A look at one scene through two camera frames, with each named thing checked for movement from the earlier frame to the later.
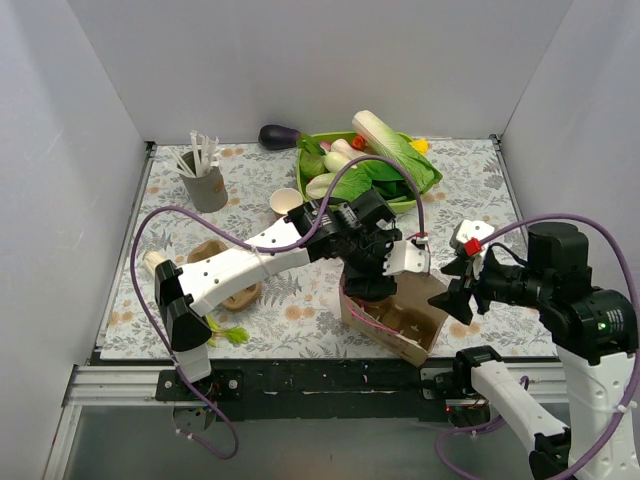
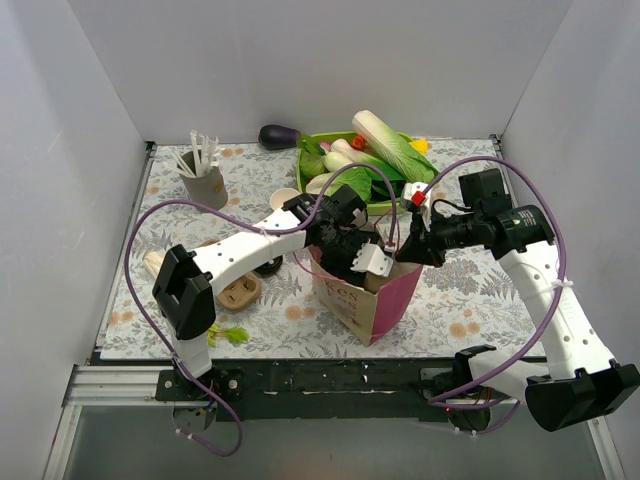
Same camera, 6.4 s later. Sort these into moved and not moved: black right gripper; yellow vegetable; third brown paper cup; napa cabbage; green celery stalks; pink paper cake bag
Moved: pink paper cake bag; black right gripper
Not moved: third brown paper cup; green celery stalks; napa cabbage; yellow vegetable
